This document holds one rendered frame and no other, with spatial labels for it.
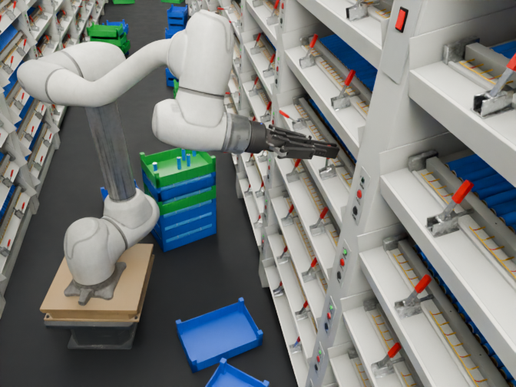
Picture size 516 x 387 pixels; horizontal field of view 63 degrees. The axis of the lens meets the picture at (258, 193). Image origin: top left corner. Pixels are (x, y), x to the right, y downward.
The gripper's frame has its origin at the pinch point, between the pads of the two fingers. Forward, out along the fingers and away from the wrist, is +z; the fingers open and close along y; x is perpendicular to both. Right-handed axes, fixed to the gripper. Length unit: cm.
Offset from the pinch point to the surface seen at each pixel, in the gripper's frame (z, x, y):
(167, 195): -24, -74, -74
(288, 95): 3.5, -3.6, -42.3
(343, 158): 7.7, -2.6, -1.8
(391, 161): -1.9, 13.6, 27.7
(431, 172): 3.1, 15.1, 32.1
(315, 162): 3.2, -7.8, -7.0
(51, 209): -79, -123, -116
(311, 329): 20, -63, 6
